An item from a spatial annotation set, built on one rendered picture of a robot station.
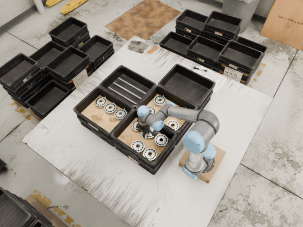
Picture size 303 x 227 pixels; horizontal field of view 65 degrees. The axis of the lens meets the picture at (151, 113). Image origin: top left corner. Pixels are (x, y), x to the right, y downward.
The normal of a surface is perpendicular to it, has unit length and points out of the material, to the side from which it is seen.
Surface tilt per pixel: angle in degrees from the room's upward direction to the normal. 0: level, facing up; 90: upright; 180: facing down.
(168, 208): 0
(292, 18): 76
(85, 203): 0
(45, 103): 0
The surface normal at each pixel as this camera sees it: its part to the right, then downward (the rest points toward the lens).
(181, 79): -0.02, -0.55
